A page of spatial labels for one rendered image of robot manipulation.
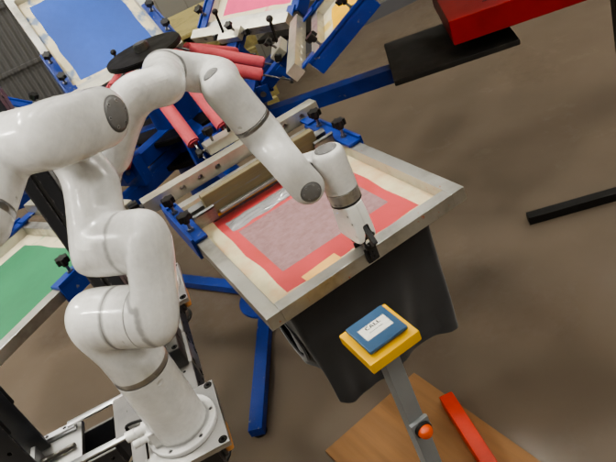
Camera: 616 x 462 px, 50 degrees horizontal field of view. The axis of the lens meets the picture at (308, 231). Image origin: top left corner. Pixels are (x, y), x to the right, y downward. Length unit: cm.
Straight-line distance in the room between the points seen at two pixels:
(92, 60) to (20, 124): 265
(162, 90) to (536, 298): 192
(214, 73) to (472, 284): 187
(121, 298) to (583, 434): 173
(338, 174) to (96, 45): 231
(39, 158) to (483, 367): 202
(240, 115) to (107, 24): 238
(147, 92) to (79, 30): 241
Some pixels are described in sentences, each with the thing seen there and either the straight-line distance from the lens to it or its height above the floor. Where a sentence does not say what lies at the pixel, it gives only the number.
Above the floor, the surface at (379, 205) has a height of 98.
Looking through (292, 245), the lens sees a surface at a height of 98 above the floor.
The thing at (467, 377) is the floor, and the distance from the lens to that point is 258.
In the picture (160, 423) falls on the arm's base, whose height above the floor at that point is 121.
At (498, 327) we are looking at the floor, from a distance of 272.
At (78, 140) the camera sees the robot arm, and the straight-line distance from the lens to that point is 90.
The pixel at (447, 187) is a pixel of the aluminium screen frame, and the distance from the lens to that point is 169.
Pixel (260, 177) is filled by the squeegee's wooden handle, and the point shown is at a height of 103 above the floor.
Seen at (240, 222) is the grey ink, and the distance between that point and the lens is 197.
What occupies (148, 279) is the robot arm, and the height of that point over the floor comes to 147.
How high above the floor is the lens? 194
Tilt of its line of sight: 32 degrees down
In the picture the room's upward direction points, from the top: 24 degrees counter-clockwise
